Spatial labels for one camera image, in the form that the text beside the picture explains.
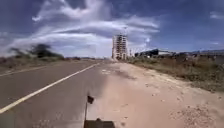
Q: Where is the dark tree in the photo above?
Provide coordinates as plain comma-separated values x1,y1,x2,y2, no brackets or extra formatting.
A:
29,43,64,60

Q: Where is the white painted edge line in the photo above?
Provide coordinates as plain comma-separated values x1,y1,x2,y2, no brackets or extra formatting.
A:
0,62,101,115

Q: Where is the grey asphalt road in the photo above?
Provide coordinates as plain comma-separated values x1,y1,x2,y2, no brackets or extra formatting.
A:
0,59,116,128

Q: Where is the dry grass verge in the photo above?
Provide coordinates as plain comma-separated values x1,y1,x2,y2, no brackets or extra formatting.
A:
0,55,83,72

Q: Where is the pale dirt shoulder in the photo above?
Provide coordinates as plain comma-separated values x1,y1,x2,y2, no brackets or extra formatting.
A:
87,61,224,128

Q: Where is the dry scrub verge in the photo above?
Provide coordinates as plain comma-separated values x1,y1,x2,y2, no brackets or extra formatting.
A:
126,55,224,93

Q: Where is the low dark-roofed building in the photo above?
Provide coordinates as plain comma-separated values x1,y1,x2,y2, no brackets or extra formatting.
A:
134,48,175,58

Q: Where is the robot's own part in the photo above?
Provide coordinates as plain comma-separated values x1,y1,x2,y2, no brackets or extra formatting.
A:
82,95,116,128

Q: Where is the tall unfinished concrete building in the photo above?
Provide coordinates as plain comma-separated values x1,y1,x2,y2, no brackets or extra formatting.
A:
111,33,129,61

